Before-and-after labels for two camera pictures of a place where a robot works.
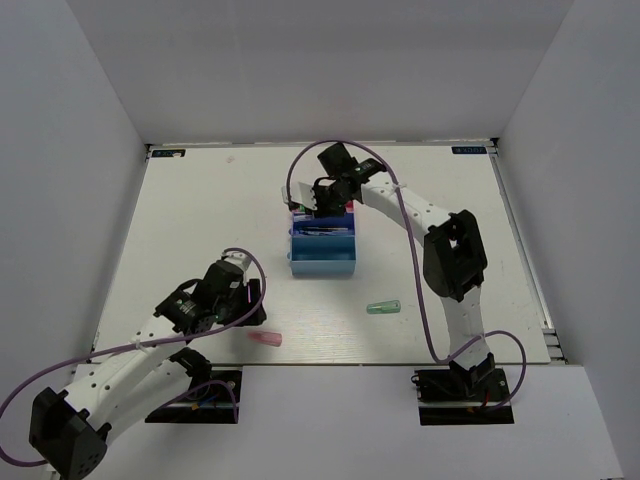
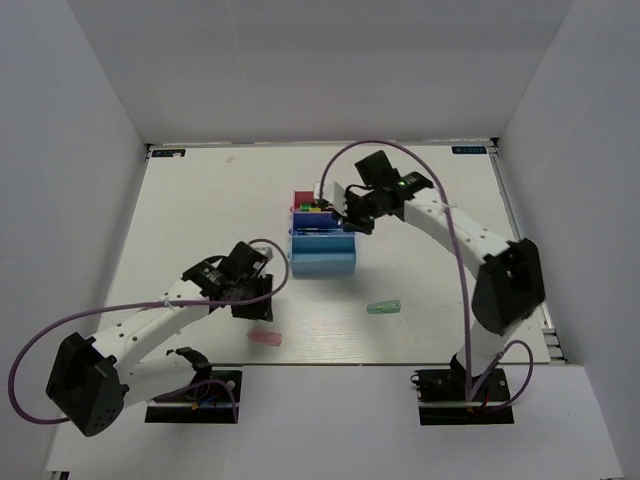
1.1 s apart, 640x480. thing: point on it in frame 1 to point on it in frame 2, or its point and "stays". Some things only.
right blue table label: [469, 150] stays
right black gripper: [321, 211] to [350, 222]
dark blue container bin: [306, 224] stays
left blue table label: [169, 153] stays
